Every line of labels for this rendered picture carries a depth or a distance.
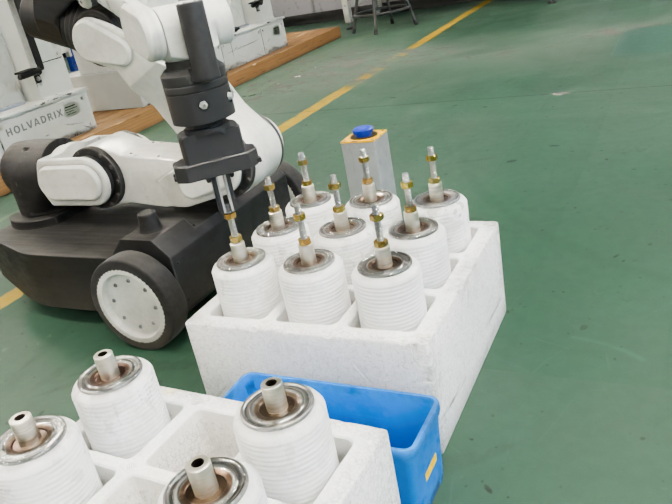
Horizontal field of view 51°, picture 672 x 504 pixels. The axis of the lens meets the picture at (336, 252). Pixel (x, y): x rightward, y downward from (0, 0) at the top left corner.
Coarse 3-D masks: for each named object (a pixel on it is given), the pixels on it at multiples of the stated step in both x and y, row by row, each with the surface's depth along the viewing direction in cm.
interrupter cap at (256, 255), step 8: (248, 248) 109; (256, 248) 108; (224, 256) 108; (232, 256) 107; (248, 256) 107; (256, 256) 105; (264, 256) 105; (216, 264) 105; (224, 264) 105; (232, 264) 105; (240, 264) 104; (248, 264) 103; (256, 264) 103
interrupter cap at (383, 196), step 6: (378, 192) 121; (384, 192) 121; (390, 192) 120; (354, 198) 121; (360, 198) 121; (378, 198) 120; (384, 198) 118; (390, 198) 118; (354, 204) 118; (360, 204) 118; (366, 204) 117; (378, 204) 116
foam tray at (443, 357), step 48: (480, 240) 114; (480, 288) 110; (192, 336) 107; (240, 336) 102; (288, 336) 98; (336, 336) 95; (384, 336) 92; (432, 336) 91; (480, 336) 111; (384, 384) 95; (432, 384) 91
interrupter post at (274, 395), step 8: (264, 384) 69; (272, 384) 70; (280, 384) 69; (264, 392) 68; (272, 392) 68; (280, 392) 69; (264, 400) 69; (272, 400) 69; (280, 400) 69; (272, 408) 69; (280, 408) 69
